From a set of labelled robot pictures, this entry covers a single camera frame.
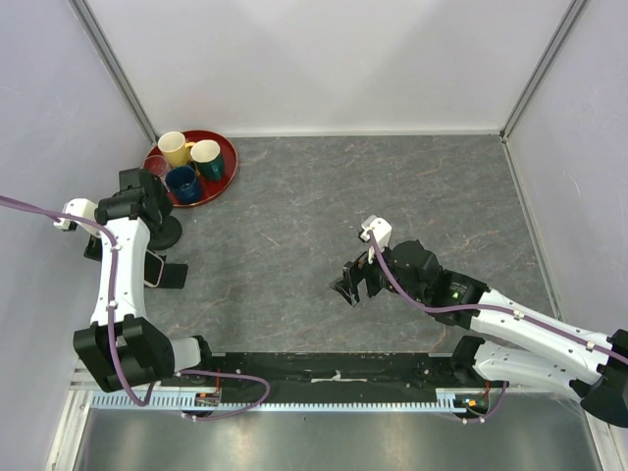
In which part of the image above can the clear drinking glass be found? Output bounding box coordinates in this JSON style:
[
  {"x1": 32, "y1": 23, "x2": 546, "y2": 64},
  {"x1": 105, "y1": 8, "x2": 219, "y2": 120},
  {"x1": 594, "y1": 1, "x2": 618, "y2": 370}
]
[{"x1": 143, "y1": 154, "x2": 171, "y2": 181}]

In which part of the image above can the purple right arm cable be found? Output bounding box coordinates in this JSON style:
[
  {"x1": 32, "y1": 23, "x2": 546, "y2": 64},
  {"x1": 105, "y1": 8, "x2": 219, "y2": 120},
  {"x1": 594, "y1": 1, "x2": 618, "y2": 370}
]
[{"x1": 367, "y1": 230, "x2": 628, "y2": 424}]

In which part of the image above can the black smartphone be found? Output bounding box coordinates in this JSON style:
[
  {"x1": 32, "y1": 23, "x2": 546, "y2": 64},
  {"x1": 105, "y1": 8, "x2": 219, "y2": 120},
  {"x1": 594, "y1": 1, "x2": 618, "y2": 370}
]
[{"x1": 139, "y1": 169, "x2": 173, "y2": 225}]

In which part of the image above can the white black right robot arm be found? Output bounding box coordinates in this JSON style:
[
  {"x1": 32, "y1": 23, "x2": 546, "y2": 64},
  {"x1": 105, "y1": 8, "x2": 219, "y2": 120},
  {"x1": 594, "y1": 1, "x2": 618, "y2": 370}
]
[{"x1": 331, "y1": 240, "x2": 627, "y2": 428}]

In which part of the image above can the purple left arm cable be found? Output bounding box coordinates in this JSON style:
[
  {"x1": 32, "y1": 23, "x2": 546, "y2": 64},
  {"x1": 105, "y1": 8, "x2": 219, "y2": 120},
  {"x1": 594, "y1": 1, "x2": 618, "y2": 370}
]
[{"x1": 0, "y1": 194, "x2": 272, "y2": 422}]

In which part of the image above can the pink-cased smartphone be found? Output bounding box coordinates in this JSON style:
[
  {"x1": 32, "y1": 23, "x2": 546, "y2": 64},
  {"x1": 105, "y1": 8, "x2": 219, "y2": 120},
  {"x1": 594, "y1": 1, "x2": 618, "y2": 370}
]
[{"x1": 143, "y1": 250, "x2": 165, "y2": 288}]

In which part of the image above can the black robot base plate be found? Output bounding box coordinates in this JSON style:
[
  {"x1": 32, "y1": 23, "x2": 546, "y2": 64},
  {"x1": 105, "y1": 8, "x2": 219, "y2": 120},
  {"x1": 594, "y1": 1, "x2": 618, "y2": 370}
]
[{"x1": 159, "y1": 351, "x2": 509, "y2": 403}]

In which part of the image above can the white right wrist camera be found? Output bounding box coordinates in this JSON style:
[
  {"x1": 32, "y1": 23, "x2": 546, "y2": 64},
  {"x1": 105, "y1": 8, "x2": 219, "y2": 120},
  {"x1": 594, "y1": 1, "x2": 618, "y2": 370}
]
[{"x1": 358, "y1": 215, "x2": 393, "y2": 264}]

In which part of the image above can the yellow mug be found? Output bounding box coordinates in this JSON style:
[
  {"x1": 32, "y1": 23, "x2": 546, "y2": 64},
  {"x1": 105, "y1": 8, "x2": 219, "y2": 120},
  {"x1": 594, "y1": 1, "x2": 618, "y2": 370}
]
[{"x1": 157, "y1": 131, "x2": 194, "y2": 168}]

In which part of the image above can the black round-base phone stand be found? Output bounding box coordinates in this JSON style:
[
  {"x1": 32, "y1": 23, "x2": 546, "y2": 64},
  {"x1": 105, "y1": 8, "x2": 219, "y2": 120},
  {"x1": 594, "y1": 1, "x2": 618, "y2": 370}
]
[{"x1": 142, "y1": 207, "x2": 183, "y2": 250}]

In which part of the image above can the green mug white inside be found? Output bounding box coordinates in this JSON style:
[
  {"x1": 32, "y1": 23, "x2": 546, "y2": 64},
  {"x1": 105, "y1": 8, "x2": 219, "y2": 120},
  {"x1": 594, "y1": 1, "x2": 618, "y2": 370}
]
[{"x1": 190, "y1": 139, "x2": 225, "y2": 182}]

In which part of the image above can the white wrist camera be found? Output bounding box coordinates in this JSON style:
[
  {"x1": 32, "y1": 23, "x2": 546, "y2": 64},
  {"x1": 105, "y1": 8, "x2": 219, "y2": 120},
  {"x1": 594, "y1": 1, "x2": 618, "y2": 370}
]
[
  {"x1": 53, "y1": 198, "x2": 100, "y2": 238},
  {"x1": 358, "y1": 215, "x2": 393, "y2": 264}
]

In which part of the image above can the light blue cable duct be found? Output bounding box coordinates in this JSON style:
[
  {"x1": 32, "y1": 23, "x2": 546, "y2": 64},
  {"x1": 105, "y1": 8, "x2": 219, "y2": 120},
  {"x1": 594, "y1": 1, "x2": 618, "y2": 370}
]
[{"x1": 89, "y1": 391, "x2": 479, "y2": 413}]

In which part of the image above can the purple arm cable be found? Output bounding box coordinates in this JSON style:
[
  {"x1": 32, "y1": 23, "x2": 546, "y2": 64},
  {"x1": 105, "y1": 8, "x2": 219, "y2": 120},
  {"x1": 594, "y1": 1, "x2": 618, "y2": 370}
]
[
  {"x1": 367, "y1": 230, "x2": 628, "y2": 424},
  {"x1": 0, "y1": 194, "x2": 272, "y2": 422}
]

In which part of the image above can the black angled desk phone stand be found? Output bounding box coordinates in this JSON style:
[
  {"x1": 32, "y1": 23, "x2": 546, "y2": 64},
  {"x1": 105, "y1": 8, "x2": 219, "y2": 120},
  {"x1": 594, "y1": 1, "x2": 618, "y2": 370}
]
[{"x1": 83, "y1": 235, "x2": 188, "y2": 289}]

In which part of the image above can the aluminium frame rail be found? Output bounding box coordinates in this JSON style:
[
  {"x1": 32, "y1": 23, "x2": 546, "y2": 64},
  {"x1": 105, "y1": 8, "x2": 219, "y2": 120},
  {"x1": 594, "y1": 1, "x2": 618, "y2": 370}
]
[{"x1": 69, "y1": 360, "x2": 101, "y2": 391}]

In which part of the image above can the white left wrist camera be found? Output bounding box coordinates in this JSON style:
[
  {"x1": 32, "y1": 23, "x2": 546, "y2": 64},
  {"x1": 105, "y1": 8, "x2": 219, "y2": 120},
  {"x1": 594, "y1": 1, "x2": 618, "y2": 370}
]
[{"x1": 53, "y1": 198, "x2": 100, "y2": 238}]

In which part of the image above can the dark blue mug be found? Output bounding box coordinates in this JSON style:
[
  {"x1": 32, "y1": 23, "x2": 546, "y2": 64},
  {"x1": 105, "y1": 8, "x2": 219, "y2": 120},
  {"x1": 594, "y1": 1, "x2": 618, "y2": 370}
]
[{"x1": 165, "y1": 165, "x2": 203, "y2": 205}]

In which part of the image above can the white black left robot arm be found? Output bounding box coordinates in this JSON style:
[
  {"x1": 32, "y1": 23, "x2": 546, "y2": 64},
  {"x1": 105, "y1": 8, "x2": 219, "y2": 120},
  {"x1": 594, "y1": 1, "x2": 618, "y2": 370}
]
[{"x1": 64, "y1": 168, "x2": 216, "y2": 393}]

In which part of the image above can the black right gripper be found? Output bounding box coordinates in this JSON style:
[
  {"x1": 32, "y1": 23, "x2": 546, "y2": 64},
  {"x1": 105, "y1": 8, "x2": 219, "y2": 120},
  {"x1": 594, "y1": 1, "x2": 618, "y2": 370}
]
[{"x1": 331, "y1": 236, "x2": 427, "y2": 306}]

